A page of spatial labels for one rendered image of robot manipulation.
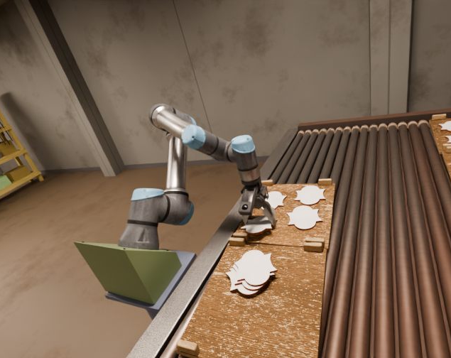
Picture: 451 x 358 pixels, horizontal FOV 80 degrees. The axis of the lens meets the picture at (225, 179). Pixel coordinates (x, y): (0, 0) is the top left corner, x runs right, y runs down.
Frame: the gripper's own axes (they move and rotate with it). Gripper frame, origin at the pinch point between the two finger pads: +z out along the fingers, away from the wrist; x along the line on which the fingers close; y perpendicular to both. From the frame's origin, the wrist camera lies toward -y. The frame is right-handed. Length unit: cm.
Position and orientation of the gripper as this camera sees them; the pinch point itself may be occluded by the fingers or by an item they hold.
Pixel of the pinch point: (259, 226)
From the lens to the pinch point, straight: 105.8
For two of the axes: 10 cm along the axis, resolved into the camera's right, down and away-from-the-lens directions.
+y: 3.8, -4.6, 8.0
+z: 2.5, 8.8, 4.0
